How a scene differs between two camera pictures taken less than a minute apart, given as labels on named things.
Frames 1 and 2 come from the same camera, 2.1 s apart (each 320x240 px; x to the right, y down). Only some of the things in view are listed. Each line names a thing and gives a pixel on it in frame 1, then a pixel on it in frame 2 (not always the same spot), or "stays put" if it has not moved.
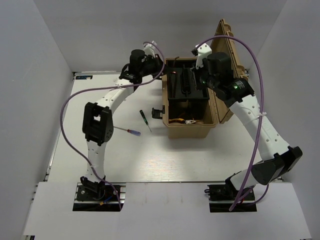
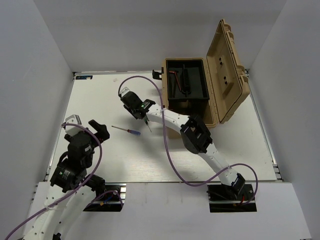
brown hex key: x=173 y=77 -> x=173 y=72
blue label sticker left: x=83 y=77 stays put
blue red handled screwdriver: x=134 y=132 stays put
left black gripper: x=158 y=63 -> x=102 y=133
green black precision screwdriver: x=145 y=118 stays put
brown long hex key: x=172 y=77 stays put
